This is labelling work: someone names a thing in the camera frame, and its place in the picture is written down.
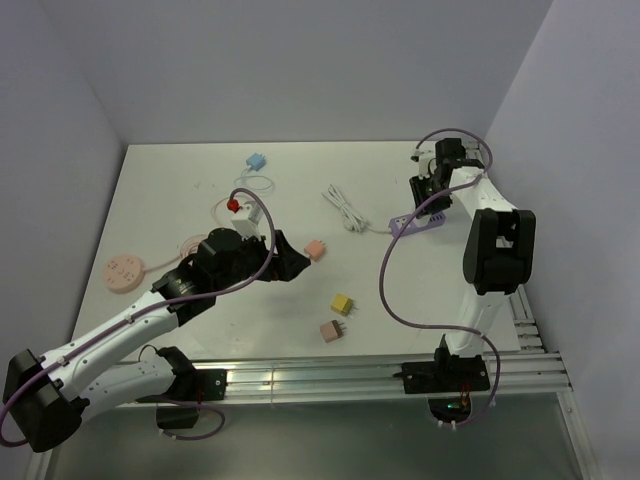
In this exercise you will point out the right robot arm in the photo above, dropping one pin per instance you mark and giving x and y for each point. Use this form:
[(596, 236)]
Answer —
[(498, 254)]

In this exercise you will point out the purple power strip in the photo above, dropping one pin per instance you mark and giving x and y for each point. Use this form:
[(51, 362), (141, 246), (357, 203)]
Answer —
[(400, 226)]

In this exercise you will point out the blue charger plug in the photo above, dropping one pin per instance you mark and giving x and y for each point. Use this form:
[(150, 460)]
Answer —
[(255, 162)]

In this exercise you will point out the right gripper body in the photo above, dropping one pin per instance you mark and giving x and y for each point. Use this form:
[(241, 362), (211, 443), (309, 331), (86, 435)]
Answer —
[(424, 188)]

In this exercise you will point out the dusty pink charger plug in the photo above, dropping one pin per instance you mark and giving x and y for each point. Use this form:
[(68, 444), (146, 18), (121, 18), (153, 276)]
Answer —
[(332, 331)]

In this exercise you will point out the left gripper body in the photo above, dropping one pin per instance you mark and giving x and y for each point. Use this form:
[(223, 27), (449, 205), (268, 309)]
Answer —
[(252, 260)]

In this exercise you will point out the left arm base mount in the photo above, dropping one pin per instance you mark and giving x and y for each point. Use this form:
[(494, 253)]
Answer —
[(187, 400)]

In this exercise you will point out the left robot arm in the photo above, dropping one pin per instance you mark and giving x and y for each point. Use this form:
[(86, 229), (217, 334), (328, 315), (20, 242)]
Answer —
[(49, 396)]

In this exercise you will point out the aluminium front rail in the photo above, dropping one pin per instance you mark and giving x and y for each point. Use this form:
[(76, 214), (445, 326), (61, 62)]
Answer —
[(300, 380)]

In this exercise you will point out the pink round power socket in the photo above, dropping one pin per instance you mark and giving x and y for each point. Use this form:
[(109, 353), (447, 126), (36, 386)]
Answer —
[(123, 273)]

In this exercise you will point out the yellow charger plug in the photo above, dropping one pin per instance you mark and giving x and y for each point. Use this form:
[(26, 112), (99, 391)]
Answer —
[(343, 305)]

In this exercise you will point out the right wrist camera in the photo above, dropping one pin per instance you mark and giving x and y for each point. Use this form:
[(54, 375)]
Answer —
[(425, 159)]

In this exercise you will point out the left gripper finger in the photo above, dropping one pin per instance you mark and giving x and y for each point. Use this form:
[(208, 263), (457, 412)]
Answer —
[(280, 270), (286, 253)]

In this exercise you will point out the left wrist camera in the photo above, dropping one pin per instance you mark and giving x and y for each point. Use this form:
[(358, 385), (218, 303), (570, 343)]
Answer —
[(245, 217)]

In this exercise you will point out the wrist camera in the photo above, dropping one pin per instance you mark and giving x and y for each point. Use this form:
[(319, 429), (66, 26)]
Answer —
[(245, 217), (425, 159)]

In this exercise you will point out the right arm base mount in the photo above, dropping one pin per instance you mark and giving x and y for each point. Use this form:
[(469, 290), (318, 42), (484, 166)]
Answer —
[(446, 374)]

